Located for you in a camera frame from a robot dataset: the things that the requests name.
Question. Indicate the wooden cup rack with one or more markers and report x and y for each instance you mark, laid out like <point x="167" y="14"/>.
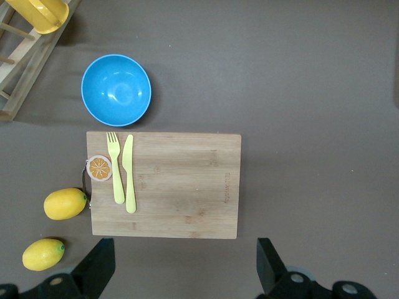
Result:
<point x="28" y="65"/>

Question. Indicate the wooden cutting board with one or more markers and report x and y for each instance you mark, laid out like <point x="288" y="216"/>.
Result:
<point x="187" y="187"/>

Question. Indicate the blue bowl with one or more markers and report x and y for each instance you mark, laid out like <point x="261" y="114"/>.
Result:
<point x="117" y="90"/>

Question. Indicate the yellow lemon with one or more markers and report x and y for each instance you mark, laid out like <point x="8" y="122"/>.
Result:
<point x="65" y="204"/>
<point x="43" y="254"/>

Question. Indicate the orange slice toy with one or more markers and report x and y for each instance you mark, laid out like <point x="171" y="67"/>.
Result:
<point x="100" y="167"/>

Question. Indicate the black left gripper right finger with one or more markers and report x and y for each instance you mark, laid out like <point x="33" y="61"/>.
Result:
<point x="271" y="271"/>

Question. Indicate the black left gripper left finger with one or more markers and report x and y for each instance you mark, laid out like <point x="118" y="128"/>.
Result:
<point x="93" y="271"/>

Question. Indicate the yellow plastic knife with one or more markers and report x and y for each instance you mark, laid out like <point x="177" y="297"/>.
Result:
<point x="129" y="174"/>

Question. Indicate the yellow mug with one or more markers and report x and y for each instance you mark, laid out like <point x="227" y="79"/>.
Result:
<point x="40" y="14"/>

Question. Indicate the yellow plastic fork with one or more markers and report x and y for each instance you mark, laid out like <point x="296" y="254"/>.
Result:
<point x="117" y="180"/>

